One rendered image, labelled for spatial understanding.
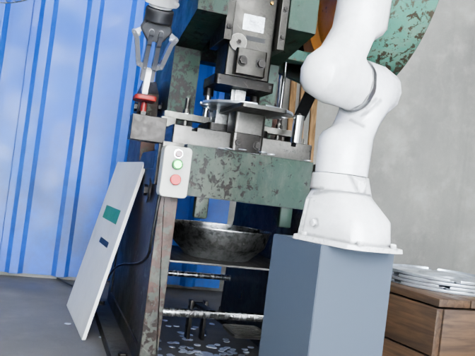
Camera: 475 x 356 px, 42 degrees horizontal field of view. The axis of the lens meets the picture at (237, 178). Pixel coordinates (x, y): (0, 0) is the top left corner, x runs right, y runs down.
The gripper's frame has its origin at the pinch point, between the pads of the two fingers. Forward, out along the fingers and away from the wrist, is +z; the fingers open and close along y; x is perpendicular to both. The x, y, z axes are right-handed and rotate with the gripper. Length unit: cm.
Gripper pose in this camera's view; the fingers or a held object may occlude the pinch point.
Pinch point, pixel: (146, 80)
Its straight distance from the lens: 173.1
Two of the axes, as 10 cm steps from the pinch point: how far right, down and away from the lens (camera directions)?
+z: -2.4, 9.0, 3.8
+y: 9.4, 1.2, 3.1
